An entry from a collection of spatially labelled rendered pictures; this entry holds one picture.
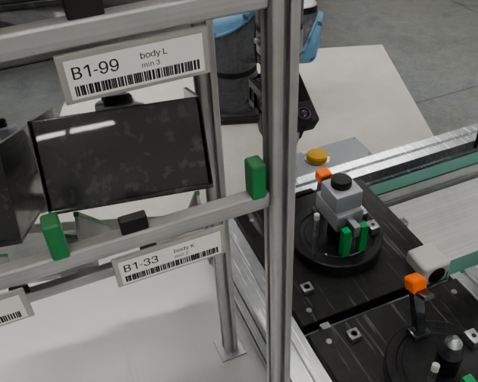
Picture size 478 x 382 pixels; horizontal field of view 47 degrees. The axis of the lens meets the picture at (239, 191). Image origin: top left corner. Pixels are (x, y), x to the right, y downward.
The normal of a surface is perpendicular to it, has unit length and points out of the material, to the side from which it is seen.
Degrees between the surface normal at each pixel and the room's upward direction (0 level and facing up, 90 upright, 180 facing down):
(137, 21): 90
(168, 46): 90
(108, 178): 65
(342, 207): 90
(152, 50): 90
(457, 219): 0
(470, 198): 0
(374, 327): 0
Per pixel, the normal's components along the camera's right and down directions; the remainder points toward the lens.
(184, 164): 0.18, 0.24
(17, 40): 0.38, 0.58
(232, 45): -0.09, 0.62
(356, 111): -0.04, -0.77
